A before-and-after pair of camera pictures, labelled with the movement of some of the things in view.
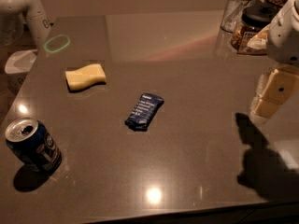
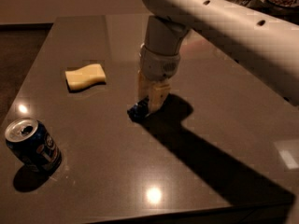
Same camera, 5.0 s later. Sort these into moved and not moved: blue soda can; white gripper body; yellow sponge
Moved: white gripper body
Not moved: blue soda can; yellow sponge
